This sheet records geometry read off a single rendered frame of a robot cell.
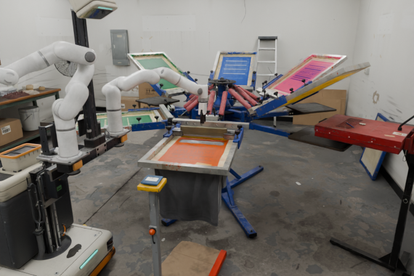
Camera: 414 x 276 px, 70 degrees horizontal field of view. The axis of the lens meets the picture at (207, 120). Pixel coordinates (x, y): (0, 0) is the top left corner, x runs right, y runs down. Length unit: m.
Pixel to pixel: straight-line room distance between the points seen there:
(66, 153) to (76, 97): 0.31
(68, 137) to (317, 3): 5.49
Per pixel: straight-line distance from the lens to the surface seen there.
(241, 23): 6.38
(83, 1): 1.69
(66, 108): 1.58
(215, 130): 2.34
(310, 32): 6.37
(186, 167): 1.85
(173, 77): 2.12
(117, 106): 2.01
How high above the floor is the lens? 1.76
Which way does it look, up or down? 16 degrees down
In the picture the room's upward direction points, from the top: straight up
